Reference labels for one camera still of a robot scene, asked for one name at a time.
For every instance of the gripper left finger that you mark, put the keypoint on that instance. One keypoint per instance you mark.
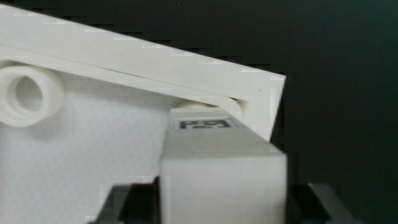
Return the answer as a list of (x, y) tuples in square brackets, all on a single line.
[(132, 205)]

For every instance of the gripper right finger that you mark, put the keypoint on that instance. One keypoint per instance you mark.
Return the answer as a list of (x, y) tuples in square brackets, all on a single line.
[(315, 206)]

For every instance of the white desk tabletop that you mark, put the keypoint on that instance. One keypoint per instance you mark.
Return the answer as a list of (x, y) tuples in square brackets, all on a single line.
[(91, 85)]

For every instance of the white leg tagged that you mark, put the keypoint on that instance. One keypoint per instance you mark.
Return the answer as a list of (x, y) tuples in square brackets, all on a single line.
[(223, 171)]

